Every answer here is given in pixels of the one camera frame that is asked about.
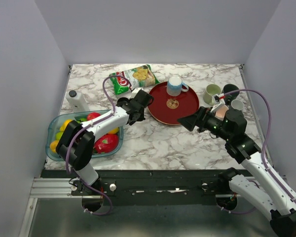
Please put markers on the green chips bag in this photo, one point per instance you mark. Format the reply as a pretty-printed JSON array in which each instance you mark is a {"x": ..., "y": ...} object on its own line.
[{"x": 127, "y": 80}]

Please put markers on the light blue mug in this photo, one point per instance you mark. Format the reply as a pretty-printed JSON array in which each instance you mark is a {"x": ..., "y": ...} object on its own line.
[{"x": 175, "y": 86}]

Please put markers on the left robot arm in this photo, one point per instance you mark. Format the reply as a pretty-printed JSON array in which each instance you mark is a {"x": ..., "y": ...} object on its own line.
[{"x": 76, "y": 144}]

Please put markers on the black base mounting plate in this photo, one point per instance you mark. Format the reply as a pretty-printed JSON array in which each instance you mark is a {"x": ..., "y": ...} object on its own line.
[{"x": 227, "y": 200}]

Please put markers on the green lime toy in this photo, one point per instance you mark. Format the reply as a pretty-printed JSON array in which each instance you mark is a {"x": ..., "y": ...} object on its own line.
[{"x": 58, "y": 135}]

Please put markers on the yellow lemon toy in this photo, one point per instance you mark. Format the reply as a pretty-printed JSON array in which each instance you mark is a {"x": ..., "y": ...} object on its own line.
[
  {"x": 64, "y": 125},
  {"x": 114, "y": 131}
]

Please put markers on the white bottle black cap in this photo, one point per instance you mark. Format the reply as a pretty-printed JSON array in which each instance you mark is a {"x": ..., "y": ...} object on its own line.
[{"x": 77, "y": 101}]

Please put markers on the dark teal mug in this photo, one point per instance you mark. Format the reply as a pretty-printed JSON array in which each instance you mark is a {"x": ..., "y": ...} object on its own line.
[{"x": 228, "y": 88}]

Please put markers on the clear blue fruit container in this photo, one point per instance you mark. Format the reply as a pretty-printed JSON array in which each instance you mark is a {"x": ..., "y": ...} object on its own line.
[{"x": 56, "y": 123}]

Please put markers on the red apple toy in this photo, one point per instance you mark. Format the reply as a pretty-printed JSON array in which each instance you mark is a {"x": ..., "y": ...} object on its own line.
[{"x": 93, "y": 115}]

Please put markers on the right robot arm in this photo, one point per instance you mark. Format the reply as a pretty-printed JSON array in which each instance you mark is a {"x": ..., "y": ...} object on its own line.
[{"x": 275, "y": 199}]

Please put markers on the grey-blue textured mug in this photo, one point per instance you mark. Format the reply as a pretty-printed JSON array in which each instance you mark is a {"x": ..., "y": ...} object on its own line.
[{"x": 237, "y": 104}]

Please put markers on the green avocado toy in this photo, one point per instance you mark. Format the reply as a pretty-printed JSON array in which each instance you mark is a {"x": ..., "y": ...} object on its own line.
[{"x": 81, "y": 120}]

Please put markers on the aluminium frame rail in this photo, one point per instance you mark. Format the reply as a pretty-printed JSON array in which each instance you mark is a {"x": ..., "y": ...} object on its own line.
[{"x": 49, "y": 187}]

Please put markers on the yellow orange pepper toy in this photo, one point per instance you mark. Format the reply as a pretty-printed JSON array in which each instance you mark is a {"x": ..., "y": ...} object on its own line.
[{"x": 53, "y": 146}]

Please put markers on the light green mug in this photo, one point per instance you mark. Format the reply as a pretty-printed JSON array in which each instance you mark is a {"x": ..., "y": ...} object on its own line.
[{"x": 210, "y": 91}]

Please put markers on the round red lacquer tray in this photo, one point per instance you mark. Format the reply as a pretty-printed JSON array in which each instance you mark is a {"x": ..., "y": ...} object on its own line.
[{"x": 167, "y": 109}]

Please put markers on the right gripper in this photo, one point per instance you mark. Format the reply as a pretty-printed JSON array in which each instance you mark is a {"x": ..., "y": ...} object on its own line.
[{"x": 201, "y": 118}]

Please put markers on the pink mug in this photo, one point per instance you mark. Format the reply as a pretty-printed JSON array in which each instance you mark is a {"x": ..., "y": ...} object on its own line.
[{"x": 220, "y": 113}]

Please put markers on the red dragon fruit toy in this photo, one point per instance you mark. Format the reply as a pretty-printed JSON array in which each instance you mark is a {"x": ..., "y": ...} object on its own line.
[{"x": 106, "y": 144}]

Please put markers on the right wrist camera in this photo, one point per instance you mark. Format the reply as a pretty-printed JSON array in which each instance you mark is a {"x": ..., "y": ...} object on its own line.
[{"x": 218, "y": 100}]

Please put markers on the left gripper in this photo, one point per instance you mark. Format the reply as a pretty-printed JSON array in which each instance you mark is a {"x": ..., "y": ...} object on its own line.
[{"x": 142, "y": 117}]

